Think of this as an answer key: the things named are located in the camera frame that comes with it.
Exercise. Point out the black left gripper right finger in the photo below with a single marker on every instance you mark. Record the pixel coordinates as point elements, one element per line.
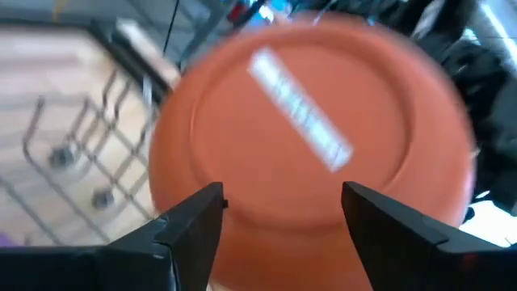
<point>424,258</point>

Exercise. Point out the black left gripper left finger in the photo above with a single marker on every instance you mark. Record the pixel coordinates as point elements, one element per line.
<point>121,266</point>

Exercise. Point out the black metal table frame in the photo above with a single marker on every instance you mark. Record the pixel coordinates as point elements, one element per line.
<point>133,68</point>

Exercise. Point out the small orange plate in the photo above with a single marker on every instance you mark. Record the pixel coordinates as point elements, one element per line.
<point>262,194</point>

